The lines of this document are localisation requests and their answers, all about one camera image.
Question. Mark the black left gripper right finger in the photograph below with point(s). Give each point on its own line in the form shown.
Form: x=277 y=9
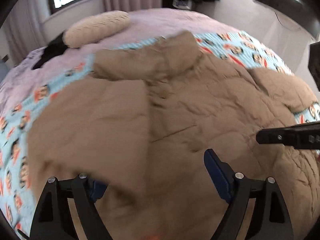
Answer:
x=270 y=218

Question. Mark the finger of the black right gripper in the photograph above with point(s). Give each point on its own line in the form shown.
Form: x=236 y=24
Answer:
x=301 y=137

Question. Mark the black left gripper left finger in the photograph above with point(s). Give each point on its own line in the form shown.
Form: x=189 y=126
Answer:
x=52 y=218

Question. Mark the tan puffer jacket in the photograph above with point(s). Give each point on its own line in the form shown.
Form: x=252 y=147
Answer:
x=175 y=129

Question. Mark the black garment on bed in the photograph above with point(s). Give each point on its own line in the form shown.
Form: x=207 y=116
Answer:
x=55 y=48

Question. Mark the lavender bed cover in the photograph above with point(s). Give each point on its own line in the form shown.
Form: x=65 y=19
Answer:
x=22 y=80

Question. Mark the beige knitted pillow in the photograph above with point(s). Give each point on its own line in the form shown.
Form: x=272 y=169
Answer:
x=95 y=28

